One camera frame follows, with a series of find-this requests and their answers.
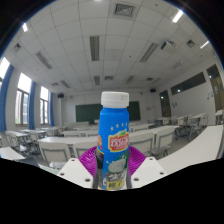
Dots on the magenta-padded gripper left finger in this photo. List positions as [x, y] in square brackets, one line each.
[75, 173]

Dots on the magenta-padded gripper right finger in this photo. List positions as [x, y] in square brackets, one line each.
[148, 170]

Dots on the blue drink bottle white cap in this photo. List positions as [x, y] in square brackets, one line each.
[113, 140]

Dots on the group of white chairs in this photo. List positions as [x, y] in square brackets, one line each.
[55, 151]

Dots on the group of white desks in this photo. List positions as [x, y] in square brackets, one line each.
[66, 140]

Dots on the green chalkboard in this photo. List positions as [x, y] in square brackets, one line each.
[87, 112]

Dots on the blue curtain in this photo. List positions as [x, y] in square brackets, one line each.
[6, 100]
[51, 110]
[32, 106]

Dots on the dark door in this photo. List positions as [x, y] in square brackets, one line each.
[216, 88]
[165, 104]

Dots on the bright window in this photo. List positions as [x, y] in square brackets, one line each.
[22, 100]
[3, 68]
[44, 105]

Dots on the group of ceiling lights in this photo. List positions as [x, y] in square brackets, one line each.
[94, 48]

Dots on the black wall speaker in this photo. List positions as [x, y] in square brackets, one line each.
[60, 95]
[153, 90]

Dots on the dark high wall window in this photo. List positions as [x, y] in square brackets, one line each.
[188, 83]

